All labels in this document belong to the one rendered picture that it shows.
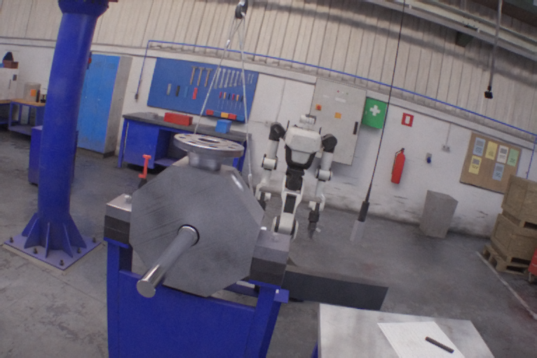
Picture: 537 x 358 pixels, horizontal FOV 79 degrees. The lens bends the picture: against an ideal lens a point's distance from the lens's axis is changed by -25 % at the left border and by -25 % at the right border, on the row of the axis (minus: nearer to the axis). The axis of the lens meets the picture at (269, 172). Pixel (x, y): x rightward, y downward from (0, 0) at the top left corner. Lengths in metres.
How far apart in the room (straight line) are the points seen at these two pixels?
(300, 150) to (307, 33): 3.71
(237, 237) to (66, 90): 2.14
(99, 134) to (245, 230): 5.81
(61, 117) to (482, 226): 6.82
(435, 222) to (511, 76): 3.10
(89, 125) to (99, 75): 0.89
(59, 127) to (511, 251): 5.71
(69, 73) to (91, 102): 3.98
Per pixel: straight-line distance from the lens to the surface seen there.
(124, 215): 1.61
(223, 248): 1.51
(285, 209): 3.39
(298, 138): 3.27
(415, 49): 6.94
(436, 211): 6.58
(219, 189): 1.45
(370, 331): 1.59
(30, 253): 3.53
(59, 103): 3.25
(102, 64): 7.11
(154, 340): 1.85
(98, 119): 7.11
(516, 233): 5.99
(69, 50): 3.23
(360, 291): 2.01
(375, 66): 6.78
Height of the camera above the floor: 1.65
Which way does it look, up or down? 11 degrees down
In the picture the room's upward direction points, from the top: 12 degrees clockwise
